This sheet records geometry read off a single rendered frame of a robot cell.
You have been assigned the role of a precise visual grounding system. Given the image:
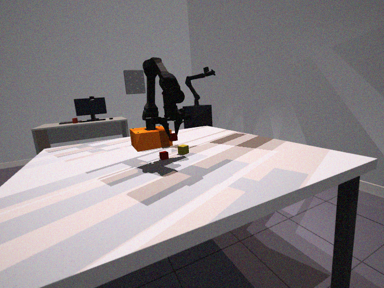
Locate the yellow cube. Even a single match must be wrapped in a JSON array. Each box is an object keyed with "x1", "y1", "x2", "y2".
[{"x1": 178, "y1": 145, "x2": 189, "y2": 155}]

